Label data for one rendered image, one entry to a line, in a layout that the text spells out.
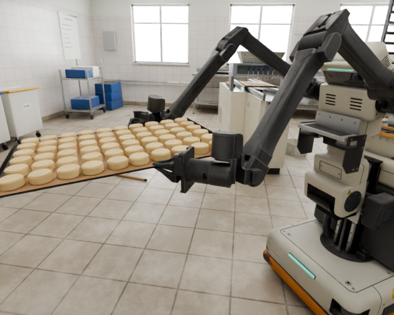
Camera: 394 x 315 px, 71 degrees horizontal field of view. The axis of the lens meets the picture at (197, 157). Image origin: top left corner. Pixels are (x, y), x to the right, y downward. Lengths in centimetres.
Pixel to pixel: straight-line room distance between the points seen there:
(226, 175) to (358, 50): 53
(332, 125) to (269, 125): 68
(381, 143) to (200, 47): 576
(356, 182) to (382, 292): 53
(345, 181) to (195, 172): 87
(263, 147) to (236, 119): 299
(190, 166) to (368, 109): 82
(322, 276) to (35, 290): 153
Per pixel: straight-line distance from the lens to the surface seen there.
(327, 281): 155
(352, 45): 91
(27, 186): 72
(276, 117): 69
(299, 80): 74
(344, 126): 130
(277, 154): 315
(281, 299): 177
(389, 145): 159
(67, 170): 70
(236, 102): 360
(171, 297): 170
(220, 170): 61
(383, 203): 143
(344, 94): 131
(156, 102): 114
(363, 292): 155
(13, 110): 453
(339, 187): 135
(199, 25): 699
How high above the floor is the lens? 125
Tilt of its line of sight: 20 degrees down
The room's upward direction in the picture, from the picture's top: 1 degrees clockwise
